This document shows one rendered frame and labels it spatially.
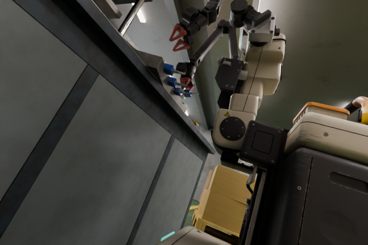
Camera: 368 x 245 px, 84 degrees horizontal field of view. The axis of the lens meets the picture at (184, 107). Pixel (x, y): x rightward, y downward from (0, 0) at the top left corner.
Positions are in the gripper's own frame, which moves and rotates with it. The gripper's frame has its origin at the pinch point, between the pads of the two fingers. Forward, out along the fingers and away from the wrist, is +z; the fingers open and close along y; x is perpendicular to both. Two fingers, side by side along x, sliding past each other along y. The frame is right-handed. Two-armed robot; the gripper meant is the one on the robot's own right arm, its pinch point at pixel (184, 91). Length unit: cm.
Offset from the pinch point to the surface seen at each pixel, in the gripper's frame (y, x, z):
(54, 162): 48, -6, 65
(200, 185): -859, -253, -127
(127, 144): 25, -3, 48
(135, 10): 17, -61, -74
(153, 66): 44, 9, 23
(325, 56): -239, 134, -276
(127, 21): 16, -64, -60
